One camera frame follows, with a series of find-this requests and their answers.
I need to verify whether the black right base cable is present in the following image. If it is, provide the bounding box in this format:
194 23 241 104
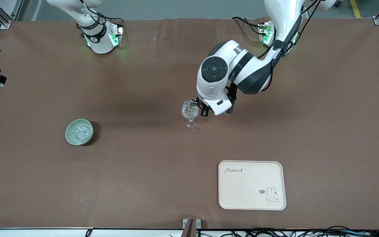
102 16 125 27

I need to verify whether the black cable bundle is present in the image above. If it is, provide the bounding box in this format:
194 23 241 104
168 226 379 237

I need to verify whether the metal table edge bracket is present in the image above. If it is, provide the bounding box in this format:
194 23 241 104
182 218 202 237

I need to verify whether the clear cut wine glass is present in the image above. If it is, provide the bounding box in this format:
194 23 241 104
182 100 199 128

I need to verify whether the clear ice cubes heap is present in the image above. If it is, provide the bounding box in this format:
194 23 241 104
70 125 92 143

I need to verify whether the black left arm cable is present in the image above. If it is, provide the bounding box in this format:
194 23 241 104
257 0 323 92

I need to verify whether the black left base cable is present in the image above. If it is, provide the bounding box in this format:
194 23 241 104
231 16 266 35

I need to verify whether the cream rabbit print tray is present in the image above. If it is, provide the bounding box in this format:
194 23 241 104
218 160 287 211

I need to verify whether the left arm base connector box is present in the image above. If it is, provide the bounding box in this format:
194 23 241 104
258 21 273 45

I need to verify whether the brown table cover sheet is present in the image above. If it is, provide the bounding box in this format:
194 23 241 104
0 17 379 230

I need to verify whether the pale green ceramic bowl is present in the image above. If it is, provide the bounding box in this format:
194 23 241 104
65 119 94 145

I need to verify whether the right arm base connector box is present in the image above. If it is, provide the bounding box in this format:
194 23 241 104
109 22 124 47

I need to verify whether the black base cable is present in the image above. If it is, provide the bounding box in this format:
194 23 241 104
102 16 125 27
231 16 266 35

